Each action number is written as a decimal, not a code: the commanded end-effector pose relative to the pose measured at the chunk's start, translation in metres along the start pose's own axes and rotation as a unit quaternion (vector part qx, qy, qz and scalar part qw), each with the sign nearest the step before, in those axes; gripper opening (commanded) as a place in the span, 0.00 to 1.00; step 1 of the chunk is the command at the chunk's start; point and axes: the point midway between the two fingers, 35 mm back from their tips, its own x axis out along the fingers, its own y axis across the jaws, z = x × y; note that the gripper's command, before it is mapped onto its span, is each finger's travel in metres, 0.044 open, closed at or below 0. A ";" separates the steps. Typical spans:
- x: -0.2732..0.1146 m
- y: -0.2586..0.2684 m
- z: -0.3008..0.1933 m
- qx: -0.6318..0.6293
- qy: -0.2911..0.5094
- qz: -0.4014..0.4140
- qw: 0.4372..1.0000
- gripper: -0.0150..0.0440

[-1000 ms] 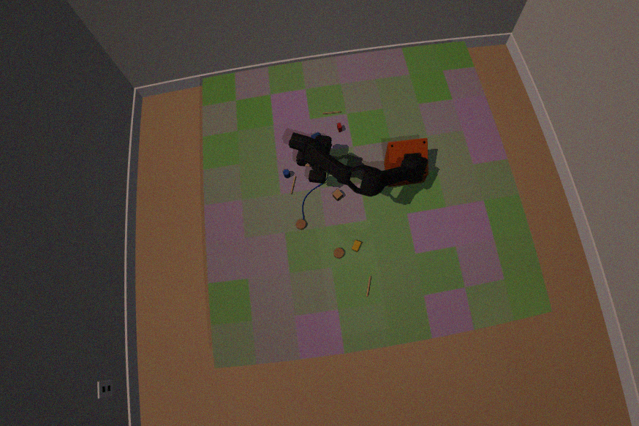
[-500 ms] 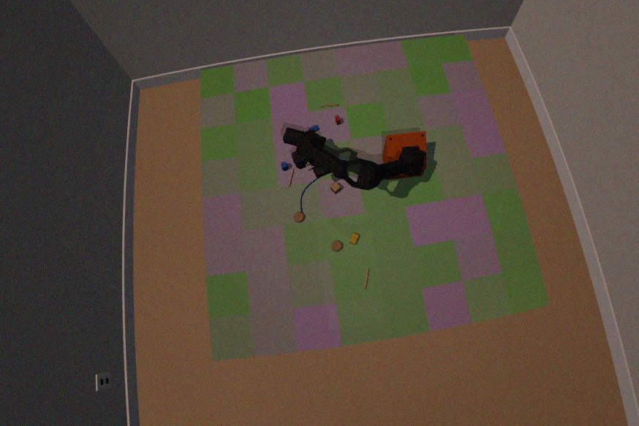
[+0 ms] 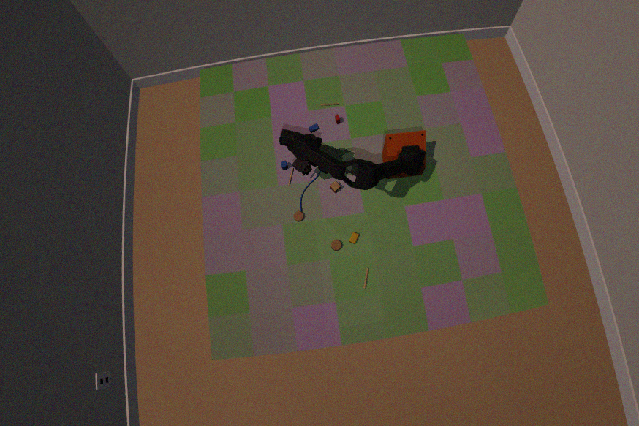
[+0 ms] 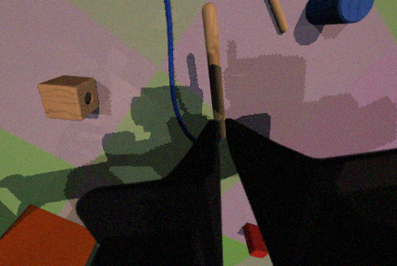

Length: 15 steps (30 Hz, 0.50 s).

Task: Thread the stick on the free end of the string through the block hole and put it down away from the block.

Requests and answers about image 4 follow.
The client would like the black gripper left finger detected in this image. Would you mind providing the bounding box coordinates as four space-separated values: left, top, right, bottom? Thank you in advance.
76 120 223 266

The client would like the dark blue cylinder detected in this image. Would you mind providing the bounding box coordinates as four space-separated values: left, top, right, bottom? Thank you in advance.
305 0 374 25

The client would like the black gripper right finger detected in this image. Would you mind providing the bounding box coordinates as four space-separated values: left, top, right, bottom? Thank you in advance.
225 118 397 266

